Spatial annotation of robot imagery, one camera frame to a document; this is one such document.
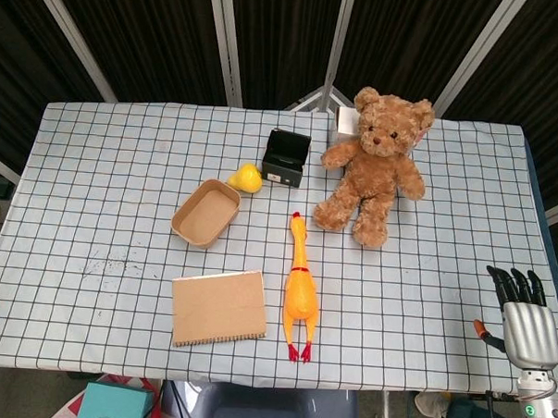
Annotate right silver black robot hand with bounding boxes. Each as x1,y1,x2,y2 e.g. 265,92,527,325
470,264,558,372

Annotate brown teddy bear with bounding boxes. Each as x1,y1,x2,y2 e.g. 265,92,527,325
311,84,437,252

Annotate yellow rubber chicken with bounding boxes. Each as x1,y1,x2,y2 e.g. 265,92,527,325
279,210,324,364

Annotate yellow pear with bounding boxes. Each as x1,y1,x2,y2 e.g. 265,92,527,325
227,162,266,194

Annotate teal cardboard box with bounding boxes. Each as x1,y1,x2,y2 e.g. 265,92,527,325
75,379,156,418

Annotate blue checked tablecloth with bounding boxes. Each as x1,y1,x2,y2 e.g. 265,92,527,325
0,95,558,400

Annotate brown spiral notebook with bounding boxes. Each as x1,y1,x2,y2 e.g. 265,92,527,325
168,265,272,352

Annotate brown kraft paper tray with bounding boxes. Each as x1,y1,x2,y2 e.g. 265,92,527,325
169,177,243,252

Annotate small white cardboard box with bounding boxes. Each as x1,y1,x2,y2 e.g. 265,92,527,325
329,104,361,147

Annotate grey plastic chair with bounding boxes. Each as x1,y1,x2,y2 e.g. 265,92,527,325
161,379,361,418

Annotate open black cardboard box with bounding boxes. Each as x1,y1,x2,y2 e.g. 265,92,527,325
259,128,312,190

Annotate black folding partition screen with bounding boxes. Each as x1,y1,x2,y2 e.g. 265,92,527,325
0,0,558,227

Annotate black cable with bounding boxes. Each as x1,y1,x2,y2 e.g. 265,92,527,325
483,389,502,418

